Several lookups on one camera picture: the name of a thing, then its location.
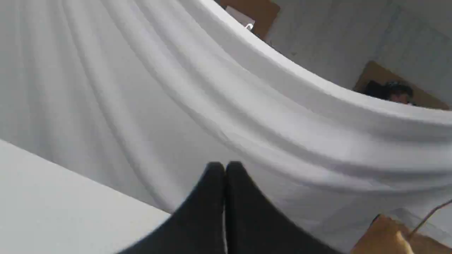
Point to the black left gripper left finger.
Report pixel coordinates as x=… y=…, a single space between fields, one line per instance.
x=196 y=227

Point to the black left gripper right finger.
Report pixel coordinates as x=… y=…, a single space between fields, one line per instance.
x=255 y=226

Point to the brown paper bag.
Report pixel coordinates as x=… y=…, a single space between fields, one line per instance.
x=388 y=236

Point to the white backdrop cloth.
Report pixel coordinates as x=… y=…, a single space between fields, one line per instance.
x=140 y=94

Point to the brown cardboard piece with black object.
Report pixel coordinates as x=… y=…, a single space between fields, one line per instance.
x=378 y=82

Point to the brown cardboard box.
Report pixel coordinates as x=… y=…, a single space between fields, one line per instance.
x=263 y=12

